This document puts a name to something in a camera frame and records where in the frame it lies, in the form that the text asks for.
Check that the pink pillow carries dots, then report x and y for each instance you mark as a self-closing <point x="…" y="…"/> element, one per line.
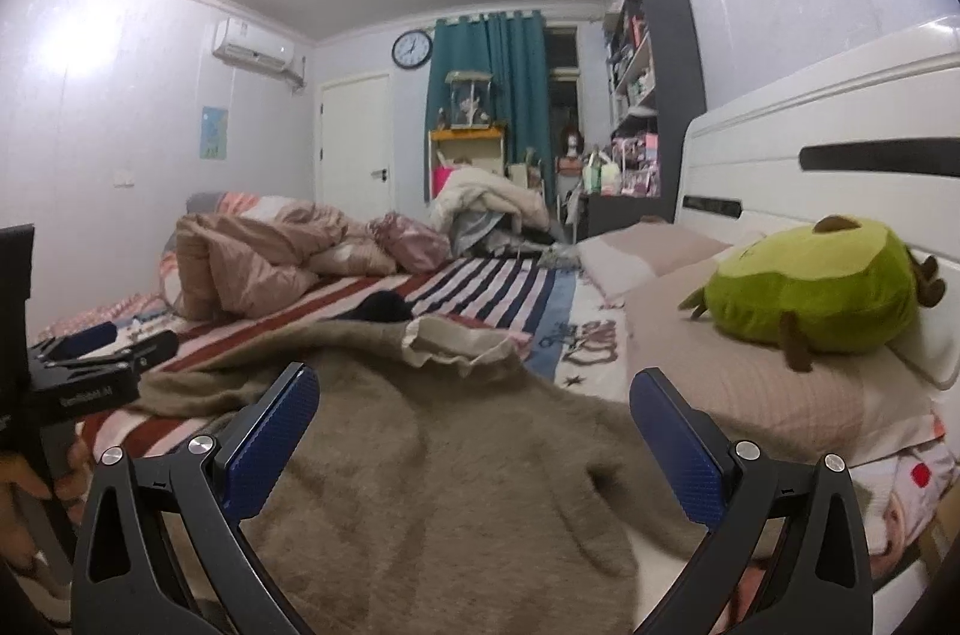
<point x="619" y="261"/>
<point x="860" y="407"/>

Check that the teal curtain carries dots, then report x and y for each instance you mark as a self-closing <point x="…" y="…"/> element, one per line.
<point x="511" y="46"/>

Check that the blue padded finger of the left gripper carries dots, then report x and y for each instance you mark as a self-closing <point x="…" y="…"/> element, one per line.
<point x="77" y="344"/>

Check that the white air conditioner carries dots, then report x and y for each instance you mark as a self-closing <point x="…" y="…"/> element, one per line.
<point x="250" y="46"/>

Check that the dark bookshelf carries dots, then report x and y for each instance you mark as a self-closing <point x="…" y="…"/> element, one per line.
<point x="656" y="89"/>

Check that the black garment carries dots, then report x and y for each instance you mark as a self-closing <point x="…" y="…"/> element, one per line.
<point x="383" y="307"/>

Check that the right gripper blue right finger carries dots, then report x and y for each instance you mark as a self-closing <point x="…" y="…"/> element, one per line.
<point x="819" y="580"/>

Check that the dark desk with clutter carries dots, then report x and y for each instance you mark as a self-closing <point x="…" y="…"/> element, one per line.
<point x="600" y="185"/>

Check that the pink near pillow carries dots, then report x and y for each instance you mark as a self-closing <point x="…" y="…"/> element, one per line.
<point x="860" y="407"/>

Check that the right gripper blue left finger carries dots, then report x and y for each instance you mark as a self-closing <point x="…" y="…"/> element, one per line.
<point x="127" y="578"/>

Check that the pink satin bag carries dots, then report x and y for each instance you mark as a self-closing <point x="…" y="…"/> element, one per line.
<point x="414" y="246"/>

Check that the white bed headboard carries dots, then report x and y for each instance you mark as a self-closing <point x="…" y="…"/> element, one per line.
<point x="871" y="133"/>

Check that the pink far pillow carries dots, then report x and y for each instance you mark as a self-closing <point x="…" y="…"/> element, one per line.
<point x="619" y="261"/>

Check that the pile of cream clothes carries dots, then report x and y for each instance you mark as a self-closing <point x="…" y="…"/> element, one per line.
<point x="474" y="201"/>

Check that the green avocado plush toy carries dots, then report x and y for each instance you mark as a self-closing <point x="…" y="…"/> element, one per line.
<point x="843" y="285"/>

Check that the wig mannequin head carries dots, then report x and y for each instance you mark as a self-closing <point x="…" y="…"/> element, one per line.
<point x="573" y="142"/>

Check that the round wall clock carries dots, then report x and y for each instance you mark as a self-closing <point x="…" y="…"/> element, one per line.
<point x="412" y="49"/>

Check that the pink crumpled quilt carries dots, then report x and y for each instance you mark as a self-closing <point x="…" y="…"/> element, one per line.
<point x="254" y="262"/>

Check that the brown fuzzy sweater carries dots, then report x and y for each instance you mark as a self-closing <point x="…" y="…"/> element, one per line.
<point x="442" y="487"/>

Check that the yellow white cabinet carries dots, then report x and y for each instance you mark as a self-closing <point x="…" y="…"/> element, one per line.
<point x="448" y="148"/>

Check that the glass display case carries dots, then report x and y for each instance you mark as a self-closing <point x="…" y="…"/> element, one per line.
<point x="469" y="95"/>

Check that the blue wall poster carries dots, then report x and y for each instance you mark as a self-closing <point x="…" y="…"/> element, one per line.
<point x="213" y="134"/>

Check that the white door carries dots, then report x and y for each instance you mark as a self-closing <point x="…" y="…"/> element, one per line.
<point x="353" y="153"/>

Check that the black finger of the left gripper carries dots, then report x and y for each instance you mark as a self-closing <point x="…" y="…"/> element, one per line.
<point x="139" y="356"/>

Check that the person's left hand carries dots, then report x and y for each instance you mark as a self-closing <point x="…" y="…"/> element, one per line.
<point x="18" y="548"/>

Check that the striped fleece blanket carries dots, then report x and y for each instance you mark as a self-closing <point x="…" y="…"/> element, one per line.
<point x="566" y="332"/>

